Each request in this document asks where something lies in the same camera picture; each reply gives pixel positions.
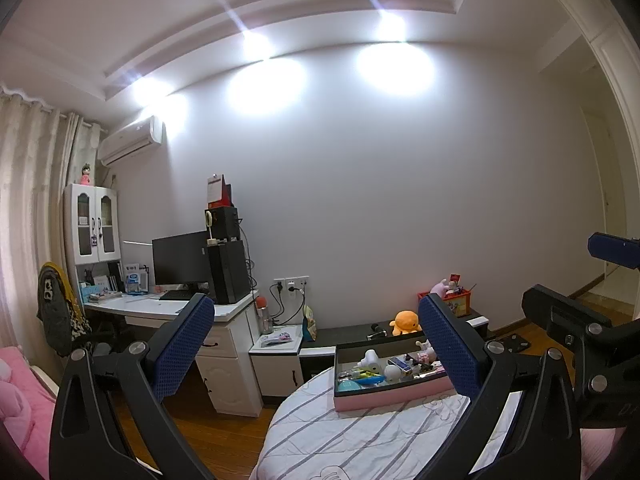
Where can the red-capped water bottle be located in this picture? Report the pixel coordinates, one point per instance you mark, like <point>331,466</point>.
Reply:
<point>264,317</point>

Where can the black low bench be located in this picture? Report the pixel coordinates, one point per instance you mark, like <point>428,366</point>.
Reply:
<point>345,332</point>

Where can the snack bag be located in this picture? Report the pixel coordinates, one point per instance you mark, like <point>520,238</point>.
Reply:
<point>310,325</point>

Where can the white wooden frame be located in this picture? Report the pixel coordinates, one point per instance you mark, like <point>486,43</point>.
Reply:
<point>45,382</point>

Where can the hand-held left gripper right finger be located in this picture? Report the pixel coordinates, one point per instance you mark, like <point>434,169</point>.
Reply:
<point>450,345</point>

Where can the wall power outlet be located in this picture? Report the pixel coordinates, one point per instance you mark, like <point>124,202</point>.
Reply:
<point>292,284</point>

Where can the pink storage box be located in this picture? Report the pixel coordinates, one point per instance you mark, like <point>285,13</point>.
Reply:
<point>390,397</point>

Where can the round table striped cloth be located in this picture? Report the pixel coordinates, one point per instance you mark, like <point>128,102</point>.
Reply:
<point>350,440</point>

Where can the beige curtain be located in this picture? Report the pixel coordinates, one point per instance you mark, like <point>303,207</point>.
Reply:
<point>30,210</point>

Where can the white glass-door cabinet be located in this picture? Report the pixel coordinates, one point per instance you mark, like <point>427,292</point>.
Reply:
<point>70,260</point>

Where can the red desk calendar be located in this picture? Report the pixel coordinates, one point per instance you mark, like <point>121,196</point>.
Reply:
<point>217,190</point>

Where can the white nightstand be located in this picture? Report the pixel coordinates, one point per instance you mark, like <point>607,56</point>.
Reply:
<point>275,370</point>

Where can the black keyboard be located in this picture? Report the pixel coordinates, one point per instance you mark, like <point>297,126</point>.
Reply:
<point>177,295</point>

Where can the small beige stand ornament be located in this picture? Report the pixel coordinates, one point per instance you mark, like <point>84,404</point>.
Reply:
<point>210,227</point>

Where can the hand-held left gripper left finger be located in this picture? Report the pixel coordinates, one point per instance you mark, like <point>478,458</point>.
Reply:
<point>185,345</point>

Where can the teal round case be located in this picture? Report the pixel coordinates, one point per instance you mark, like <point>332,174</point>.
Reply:
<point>349,386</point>

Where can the black floor scale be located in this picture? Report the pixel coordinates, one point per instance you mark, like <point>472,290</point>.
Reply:
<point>515,344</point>

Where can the pink packet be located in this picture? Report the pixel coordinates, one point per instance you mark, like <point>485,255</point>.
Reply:
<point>276,338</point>

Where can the red toy box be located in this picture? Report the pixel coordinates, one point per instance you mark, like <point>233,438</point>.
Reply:
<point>460,305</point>

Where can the orange plush toy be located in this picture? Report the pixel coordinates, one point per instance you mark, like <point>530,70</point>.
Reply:
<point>406,322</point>

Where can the black speaker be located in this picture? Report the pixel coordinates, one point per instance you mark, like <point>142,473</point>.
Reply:
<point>226,222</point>

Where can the small pink doll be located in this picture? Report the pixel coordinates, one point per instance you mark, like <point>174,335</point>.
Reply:
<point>87,175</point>

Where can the white desk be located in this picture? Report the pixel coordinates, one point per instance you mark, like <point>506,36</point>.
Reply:
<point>230,360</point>

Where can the black monitor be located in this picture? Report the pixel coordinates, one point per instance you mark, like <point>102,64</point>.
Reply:
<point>180,260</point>

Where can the pink plush toy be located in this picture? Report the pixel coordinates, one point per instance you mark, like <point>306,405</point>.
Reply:
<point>440,287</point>

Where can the small beige doll figurine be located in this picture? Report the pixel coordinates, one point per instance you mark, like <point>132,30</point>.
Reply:
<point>425,355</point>

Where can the white air conditioner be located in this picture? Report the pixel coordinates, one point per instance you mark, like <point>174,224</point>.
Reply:
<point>130,142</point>

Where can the chair with dark clothes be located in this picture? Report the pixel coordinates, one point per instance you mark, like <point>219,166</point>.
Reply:
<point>60,310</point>

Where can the black computer tower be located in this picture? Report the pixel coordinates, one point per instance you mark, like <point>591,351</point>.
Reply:
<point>227,270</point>

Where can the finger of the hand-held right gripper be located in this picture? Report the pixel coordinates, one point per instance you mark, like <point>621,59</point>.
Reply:
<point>560,315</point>
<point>615,250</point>

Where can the blue white box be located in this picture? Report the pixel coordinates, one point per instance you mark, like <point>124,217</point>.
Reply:
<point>137,277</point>

